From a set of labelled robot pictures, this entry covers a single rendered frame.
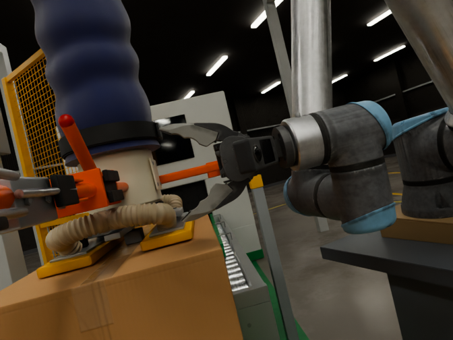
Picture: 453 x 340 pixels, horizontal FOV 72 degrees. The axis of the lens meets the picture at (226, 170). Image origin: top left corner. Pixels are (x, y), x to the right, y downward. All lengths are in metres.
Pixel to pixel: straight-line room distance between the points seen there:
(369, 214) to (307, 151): 0.14
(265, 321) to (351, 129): 0.92
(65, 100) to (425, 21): 0.74
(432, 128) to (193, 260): 0.70
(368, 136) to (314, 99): 0.17
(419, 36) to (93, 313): 0.78
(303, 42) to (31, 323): 0.69
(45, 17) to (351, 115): 0.65
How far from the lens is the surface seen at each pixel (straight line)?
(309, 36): 0.72
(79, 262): 0.65
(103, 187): 0.50
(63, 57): 0.77
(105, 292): 0.53
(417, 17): 0.77
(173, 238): 0.61
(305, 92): 0.68
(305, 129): 0.50
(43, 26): 0.82
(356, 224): 0.57
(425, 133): 0.96
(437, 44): 0.79
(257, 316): 1.28
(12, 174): 0.29
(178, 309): 0.52
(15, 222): 0.31
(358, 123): 0.54
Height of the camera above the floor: 1.06
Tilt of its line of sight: level
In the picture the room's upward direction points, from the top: 13 degrees counter-clockwise
